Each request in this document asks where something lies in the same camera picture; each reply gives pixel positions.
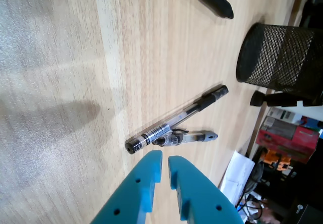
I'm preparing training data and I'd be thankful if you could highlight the white paper sheet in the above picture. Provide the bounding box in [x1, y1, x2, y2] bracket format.
[219, 150, 255, 207]

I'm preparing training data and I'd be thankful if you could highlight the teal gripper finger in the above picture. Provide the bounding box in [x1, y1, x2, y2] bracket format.
[168, 155, 245, 224]
[90, 150, 163, 224]

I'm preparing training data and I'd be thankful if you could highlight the black mesh pen holder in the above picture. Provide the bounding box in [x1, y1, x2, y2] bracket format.
[236, 23, 323, 101]

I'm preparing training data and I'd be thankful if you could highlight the black computer case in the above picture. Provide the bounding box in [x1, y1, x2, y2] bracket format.
[287, 201, 323, 224]

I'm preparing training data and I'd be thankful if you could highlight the grey grip retractable pen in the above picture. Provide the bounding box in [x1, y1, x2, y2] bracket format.
[152, 130, 219, 146]

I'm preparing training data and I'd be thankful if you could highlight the blue box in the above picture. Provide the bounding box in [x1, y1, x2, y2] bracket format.
[306, 118, 323, 130]

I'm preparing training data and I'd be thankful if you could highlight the white green cardboard box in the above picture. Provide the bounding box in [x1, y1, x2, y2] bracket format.
[268, 107, 303, 124]

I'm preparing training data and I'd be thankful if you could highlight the red cardboard box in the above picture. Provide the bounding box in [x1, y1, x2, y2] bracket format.
[255, 116, 320, 164]

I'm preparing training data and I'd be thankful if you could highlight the orange object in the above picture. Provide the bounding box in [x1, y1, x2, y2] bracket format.
[263, 148, 295, 172]

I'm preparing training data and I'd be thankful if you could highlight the white cylinder roll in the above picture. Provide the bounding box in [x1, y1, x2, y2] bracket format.
[292, 100, 323, 120]

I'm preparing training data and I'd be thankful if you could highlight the clear pen with black grip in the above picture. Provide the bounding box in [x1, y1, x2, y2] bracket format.
[125, 84, 229, 155]

